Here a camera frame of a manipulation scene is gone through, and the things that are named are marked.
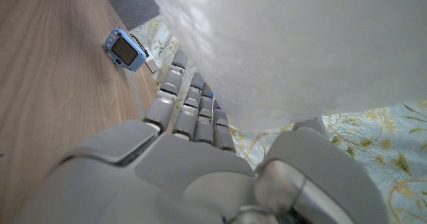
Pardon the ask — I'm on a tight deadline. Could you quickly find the floral printed backdrop cloth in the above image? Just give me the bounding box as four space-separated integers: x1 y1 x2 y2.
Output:
129 14 427 224

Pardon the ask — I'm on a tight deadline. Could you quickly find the white power strip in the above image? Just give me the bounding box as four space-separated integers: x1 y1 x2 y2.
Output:
145 52 160 74

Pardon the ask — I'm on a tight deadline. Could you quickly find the small blue toy camera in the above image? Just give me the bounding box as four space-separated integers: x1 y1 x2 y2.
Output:
103 27 148 72

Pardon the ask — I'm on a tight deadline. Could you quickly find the bubble wrap roll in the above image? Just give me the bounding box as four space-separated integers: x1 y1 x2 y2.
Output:
143 0 427 133

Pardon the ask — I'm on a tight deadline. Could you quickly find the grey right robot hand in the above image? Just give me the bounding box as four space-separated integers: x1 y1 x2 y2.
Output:
13 49 390 224

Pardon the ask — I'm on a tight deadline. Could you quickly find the black power strip cord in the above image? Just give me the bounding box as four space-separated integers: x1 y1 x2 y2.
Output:
129 33 150 57

